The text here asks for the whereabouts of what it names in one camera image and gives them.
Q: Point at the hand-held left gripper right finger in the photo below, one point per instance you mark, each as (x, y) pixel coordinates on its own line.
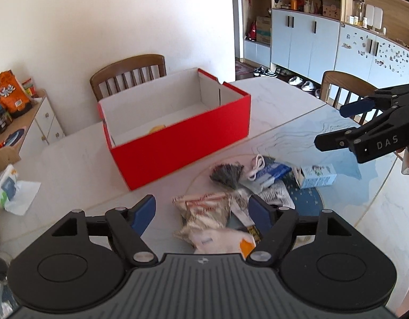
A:
(260, 216)

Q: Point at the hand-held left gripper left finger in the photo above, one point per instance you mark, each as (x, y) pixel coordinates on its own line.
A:
(143, 213)

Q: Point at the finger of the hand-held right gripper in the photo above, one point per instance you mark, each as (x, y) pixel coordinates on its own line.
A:
(355, 107)
(334, 139)

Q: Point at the white sachet with black print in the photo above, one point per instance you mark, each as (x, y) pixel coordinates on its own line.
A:
(276, 194)

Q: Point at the small white green carton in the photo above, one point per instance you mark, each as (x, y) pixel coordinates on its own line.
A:
(319, 177)

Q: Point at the blue white packet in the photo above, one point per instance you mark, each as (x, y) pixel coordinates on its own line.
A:
(274, 172)

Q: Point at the white orange packet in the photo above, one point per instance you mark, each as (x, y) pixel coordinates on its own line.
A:
(221, 241)

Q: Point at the beige snack packet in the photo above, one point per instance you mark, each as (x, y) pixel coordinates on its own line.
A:
(204, 211)

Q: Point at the red cardboard box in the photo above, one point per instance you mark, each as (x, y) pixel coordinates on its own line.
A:
(177, 149)

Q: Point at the white marble desktop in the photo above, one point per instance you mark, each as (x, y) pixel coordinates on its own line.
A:
(74, 159)

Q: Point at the small dark packet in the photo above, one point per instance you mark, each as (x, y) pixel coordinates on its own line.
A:
(253, 232)

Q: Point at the clear printed plastic packet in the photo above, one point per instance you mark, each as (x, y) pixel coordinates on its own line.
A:
(240, 207)

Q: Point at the brown wooden chair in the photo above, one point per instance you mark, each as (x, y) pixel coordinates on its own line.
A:
(124, 64)
(340, 79)

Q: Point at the white shoe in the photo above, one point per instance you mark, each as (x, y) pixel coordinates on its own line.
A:
(295, 80)
(308, 85)

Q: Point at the clear bag of black bits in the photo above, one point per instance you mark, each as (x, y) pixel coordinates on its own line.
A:
(227, 174)

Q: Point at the yellow round object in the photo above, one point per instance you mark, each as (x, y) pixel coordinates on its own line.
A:
(156, 128)

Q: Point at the black white sneakers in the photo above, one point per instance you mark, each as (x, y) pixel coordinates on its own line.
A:
(266, 72)

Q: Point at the tall glass jar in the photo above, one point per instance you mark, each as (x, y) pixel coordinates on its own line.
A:
(358, 10)

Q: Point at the red patterned rug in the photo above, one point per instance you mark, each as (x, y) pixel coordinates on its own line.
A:
(246, 68)

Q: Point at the stacked cardboard boxes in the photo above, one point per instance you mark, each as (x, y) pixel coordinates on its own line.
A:
(263, 30)

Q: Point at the yellow bottle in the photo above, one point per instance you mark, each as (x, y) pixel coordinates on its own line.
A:
(293, 4)

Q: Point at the red bag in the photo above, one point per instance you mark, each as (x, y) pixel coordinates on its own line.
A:
(251, 31)

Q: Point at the white sideboard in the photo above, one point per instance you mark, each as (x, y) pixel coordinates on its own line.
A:
(48, 119)

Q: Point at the green white tissue pack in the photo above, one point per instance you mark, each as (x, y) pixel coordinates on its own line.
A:
(6, 189)

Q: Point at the open cardboard box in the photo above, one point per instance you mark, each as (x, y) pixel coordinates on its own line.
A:
(3, 159)

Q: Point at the blue round mat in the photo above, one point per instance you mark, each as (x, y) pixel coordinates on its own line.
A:
(13, 137)

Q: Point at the colourful snack pack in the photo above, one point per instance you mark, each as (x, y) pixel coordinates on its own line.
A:
(30, 88)

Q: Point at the orange snack bag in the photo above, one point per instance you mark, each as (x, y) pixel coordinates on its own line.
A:
(11, 91)

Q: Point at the light blue wall cabinet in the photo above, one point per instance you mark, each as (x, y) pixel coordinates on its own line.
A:
(324, 43)

